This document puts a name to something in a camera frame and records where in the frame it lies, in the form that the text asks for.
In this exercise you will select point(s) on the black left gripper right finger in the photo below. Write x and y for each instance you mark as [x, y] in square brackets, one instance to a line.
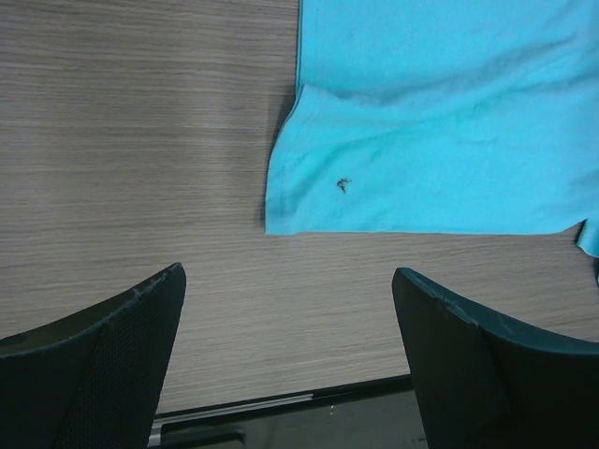
[486, 380]

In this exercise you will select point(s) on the turquoise t shirt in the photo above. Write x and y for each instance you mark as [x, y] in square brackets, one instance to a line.
[453, 117]

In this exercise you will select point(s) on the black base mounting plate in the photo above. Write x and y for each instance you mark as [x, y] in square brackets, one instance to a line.
[380, 413]

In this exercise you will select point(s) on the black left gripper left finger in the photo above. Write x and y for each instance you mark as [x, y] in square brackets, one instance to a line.
[93, 379]

